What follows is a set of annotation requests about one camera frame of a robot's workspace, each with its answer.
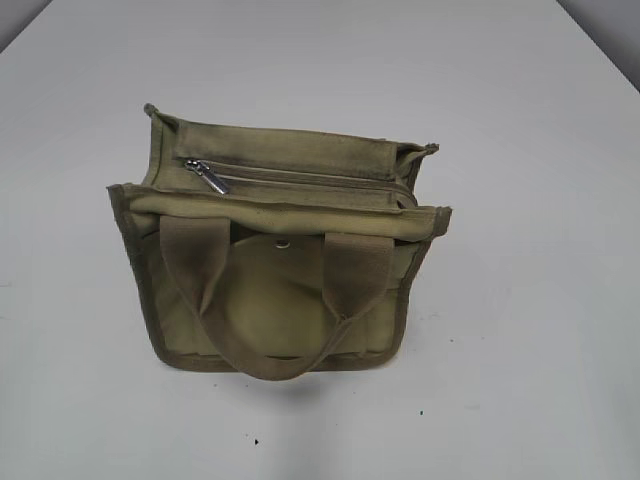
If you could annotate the olive yellow canvas bag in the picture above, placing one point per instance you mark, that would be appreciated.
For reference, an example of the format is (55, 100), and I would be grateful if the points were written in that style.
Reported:
(305, 265)

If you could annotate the silver metal zipper pull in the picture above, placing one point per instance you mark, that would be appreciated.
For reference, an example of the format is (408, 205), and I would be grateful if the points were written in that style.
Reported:
(203, 171)

